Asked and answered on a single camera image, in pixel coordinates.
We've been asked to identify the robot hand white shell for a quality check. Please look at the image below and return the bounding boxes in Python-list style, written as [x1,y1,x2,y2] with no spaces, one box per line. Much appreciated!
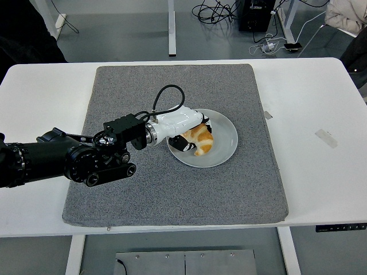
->
[149,105,215,153]

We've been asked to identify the golden croissant bread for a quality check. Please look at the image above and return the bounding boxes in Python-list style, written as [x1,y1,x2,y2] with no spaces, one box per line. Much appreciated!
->
[179,123,215,157]

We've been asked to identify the grey round plate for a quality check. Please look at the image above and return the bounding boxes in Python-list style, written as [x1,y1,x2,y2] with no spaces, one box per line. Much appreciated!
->
[166,108,239,168]

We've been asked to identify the grey metal plate with screws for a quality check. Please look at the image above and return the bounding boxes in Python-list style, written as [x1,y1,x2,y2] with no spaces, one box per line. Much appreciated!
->
[114,249,258,275]

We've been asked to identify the grey fabric mat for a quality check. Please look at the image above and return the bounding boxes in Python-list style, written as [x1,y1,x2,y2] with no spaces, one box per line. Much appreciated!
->
[62,63,289,227]

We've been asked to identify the white desk leg straight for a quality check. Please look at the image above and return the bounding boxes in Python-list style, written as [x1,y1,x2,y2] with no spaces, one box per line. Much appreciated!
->
[167,0,177,57]

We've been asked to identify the black computer tower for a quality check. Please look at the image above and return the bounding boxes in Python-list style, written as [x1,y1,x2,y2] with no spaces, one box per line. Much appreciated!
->
[237,0,276,33]

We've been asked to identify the black phone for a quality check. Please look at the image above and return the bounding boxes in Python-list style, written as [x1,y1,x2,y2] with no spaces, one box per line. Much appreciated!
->
[283,42,303,53]

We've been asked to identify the large grey tape piece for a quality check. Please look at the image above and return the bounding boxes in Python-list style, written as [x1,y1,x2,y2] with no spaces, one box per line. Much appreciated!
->
[314,128,338,149]

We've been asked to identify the white desk leg slanted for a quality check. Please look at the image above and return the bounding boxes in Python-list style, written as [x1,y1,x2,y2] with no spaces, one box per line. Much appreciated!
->
[278,0,296,44]

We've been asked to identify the white power strip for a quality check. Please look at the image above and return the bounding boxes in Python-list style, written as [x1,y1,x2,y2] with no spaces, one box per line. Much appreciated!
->
[54,13,68,30]

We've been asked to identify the white table leg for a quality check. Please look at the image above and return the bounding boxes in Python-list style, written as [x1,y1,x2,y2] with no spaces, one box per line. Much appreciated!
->
[65,234,87,275]
[276,227,302,275]

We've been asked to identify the person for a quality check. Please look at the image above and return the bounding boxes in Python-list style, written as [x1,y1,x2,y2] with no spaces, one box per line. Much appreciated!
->
[0,0,69,80]

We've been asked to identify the black garment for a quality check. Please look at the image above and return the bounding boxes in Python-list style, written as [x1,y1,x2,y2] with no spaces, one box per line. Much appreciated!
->
[339,33,367,101]

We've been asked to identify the black table control panel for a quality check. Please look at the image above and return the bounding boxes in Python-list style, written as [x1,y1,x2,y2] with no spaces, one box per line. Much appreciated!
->
[315,222,367,233]

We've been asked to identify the beige padded jacket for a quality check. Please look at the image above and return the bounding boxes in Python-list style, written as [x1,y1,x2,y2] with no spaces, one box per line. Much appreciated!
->
[324,0,367,36]

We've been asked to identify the tangled black cables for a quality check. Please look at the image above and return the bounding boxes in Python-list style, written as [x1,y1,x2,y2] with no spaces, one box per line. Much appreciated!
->
[191,0,242,24]

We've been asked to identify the white charger with cable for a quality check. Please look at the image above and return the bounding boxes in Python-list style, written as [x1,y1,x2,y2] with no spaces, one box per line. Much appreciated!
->
[248,33,288,57]

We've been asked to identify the thin black cable on plate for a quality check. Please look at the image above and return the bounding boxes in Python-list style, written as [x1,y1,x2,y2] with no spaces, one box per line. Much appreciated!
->
[115,258,128,275]

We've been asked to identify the white desk frame leg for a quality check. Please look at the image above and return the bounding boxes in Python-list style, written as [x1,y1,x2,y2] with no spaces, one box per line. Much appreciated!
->
[28,0,61,41]

